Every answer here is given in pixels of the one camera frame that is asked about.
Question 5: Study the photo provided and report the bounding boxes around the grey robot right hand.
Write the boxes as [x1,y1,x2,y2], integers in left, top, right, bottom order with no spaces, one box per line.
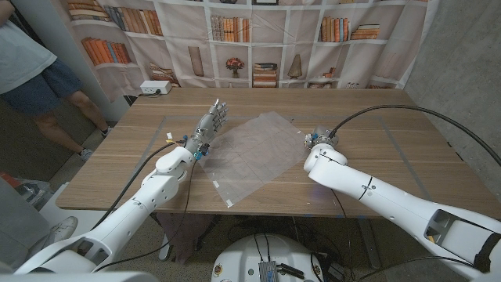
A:
[304,125,340,150]

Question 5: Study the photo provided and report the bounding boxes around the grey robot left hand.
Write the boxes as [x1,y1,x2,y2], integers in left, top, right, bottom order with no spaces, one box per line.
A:
[183,98,230,156]

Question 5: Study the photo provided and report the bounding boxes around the clear plastic bag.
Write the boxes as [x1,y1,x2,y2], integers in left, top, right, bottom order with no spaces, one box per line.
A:
[197,110,311,208]

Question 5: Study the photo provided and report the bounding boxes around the white power strip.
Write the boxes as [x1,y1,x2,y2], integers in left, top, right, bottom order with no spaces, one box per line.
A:
[139,80,173,96]

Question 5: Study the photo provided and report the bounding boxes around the printed bookshelf backdrop cloth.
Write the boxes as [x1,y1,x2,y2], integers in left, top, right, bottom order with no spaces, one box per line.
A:
[58,0,442,103]

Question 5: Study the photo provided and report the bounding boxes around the grey table leg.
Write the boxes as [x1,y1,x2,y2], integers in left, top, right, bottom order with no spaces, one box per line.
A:
[356,217,381,270]

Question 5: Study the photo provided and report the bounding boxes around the white table leg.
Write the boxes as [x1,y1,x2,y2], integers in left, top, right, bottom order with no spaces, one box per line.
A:
[158,233,174,262]

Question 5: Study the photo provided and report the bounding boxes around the white robot torso base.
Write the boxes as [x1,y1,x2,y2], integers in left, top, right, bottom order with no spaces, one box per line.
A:
[211,233,325,282]

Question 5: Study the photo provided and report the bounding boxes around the black power adapter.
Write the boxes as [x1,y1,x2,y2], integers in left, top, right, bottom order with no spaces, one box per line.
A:
[327,262,346,281]

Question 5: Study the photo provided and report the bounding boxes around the black connector on torso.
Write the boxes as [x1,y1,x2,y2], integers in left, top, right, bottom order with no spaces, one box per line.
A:
[276,263,306,280]

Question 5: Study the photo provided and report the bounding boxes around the grey finned electronics module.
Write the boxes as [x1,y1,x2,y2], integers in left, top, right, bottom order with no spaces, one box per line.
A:
[258,261,278,282]

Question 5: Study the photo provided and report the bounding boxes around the clear plastic bag clutter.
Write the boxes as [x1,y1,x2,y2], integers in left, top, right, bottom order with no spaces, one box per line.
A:
[0,171,54,211]

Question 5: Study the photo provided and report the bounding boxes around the person in white shirt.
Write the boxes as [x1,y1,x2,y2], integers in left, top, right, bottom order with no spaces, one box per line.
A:
[0,0,114,161]

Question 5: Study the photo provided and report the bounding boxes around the person in grey trousers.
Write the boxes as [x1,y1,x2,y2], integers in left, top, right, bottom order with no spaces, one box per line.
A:
[0,175,79,271]

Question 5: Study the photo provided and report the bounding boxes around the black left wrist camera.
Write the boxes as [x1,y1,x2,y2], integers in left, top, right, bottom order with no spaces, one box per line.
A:
[195,143,211,161]

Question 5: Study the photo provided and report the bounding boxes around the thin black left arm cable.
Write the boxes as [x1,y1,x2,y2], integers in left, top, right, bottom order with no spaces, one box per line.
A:
[93,158,199,273]

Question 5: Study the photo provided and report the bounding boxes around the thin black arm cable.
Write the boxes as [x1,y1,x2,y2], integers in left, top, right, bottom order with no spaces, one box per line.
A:
[93,158,199,273]
[330,187,477,282]

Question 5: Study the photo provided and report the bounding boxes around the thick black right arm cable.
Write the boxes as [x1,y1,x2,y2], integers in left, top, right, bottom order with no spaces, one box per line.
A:
[328,103,501,168]

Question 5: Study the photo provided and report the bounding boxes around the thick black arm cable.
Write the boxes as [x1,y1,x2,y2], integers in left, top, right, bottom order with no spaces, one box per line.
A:
[90,141,177,232]
[328,103,501,168]

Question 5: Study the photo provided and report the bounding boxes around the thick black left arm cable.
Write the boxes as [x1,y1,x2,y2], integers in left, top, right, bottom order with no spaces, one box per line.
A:
[90,141,177,232]

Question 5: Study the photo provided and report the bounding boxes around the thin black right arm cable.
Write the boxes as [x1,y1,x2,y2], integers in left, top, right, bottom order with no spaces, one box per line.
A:
[330,187,477,282]

